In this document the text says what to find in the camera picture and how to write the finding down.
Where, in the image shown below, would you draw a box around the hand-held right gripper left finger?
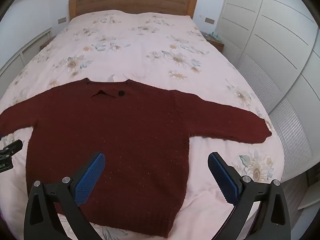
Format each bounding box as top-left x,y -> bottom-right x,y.
23,152 -> 107,240

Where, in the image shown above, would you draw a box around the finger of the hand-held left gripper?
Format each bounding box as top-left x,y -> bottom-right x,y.
0,140 -> 23,156

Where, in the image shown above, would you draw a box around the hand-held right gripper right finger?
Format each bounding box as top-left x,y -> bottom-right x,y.
207,151 -> 292,240

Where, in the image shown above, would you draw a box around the dark red knitted sweater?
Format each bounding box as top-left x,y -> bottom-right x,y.
0,78 -> 272,238

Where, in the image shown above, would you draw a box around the white panelled window ledge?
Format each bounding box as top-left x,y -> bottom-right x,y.
0,27 -> 53,74

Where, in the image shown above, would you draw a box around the wooden nightstand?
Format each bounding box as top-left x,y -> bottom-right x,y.
39,35 -> 57,51
201,32 -> 225,53

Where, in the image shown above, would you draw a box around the floral pink bedsheet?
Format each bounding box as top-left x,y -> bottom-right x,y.
0,10 -> 284,240

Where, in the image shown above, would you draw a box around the teal things on nightstand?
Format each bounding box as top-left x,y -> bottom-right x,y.
207,31 -> 223,41

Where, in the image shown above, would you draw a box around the white louvred wardrobe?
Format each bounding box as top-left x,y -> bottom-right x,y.
216,0 -> 320,208

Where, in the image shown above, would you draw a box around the wooden bed headboard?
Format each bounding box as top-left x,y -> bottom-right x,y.
69,0 -> 197,22

